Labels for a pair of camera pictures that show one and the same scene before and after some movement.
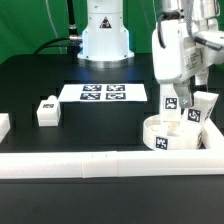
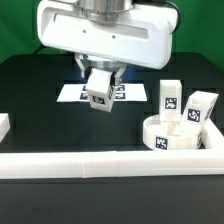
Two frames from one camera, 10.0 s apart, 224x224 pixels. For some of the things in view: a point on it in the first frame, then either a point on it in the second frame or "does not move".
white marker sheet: (102, 92) does not move
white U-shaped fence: (208, 158) does not move
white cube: (169, 106) does not move
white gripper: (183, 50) -> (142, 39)
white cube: (193, 118) does not move
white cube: (48, 112) -> (101, 92)
